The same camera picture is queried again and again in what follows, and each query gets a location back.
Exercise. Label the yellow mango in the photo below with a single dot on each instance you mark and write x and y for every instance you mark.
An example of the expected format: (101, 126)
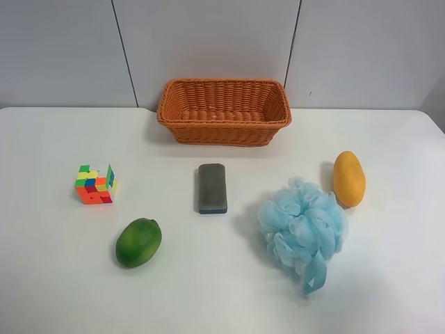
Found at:
(348, 179)

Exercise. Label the orange wicker basket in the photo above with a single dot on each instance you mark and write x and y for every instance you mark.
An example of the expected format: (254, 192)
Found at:
(234, 112)

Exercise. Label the green lemon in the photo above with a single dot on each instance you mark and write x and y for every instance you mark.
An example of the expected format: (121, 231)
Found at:
(138, 242)

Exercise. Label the grey whiteboard eraser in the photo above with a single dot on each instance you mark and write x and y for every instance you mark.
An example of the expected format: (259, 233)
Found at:
(212, 192)

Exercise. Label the blue mesh bath sponge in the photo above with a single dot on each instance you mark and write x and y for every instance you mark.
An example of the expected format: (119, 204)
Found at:
(304, 227)

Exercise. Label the multicoloured puzzle cube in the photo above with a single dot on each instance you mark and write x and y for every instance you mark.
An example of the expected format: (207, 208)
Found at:
(95, 189)

